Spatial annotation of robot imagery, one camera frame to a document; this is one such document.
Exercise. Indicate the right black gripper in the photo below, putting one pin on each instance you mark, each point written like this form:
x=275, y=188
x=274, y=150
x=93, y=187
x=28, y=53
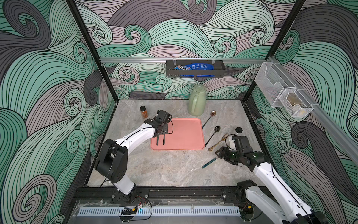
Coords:
x=225, y=153

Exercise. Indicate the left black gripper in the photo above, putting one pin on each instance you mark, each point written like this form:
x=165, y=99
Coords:
x=166, y=131

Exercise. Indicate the silver fork teal handle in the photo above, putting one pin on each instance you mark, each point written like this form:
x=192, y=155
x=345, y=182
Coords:
x=208, y=163

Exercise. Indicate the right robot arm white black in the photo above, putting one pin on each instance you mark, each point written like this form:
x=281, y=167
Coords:
x=283, y=205

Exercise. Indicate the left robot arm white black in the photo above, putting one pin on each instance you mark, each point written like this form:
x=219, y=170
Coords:
x=112, y=160

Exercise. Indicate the gold ornate fork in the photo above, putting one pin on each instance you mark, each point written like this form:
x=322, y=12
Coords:
x=215, y=145

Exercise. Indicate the rainbow iridescent spoon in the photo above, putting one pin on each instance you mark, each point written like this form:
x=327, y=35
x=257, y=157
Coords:
x=212, y=114

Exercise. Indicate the orange spice jar black lid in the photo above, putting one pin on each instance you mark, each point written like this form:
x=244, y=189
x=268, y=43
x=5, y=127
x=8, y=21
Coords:
x=143, y=112

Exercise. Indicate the pink plastic tray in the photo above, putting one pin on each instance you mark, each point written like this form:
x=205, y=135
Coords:
x=187, y=134

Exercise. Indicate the white jar black lid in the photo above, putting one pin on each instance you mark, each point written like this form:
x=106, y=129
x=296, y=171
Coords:
x=239, y=131

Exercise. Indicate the green thermos jug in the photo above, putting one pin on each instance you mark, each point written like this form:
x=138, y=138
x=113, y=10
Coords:
x=197, y=101

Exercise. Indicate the blue snack bag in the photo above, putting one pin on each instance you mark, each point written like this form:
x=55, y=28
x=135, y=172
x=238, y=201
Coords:
x=194, y=70

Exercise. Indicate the black wire wall basket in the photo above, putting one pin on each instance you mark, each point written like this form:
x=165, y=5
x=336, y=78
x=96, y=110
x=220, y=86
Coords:
x=219, y=67

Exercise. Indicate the clear plastic wall bin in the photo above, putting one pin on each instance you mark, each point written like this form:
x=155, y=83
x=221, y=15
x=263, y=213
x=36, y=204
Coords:
x=279, y=91

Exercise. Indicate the white perforated cable duct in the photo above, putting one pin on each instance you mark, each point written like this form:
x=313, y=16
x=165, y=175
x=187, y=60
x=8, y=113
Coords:
x=162, y=211

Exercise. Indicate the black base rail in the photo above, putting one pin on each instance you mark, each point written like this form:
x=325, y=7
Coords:
x=228, y=194

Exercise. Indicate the aluminium rail right wall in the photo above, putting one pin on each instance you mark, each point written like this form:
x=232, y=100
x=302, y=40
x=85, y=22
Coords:
x=340, y=137

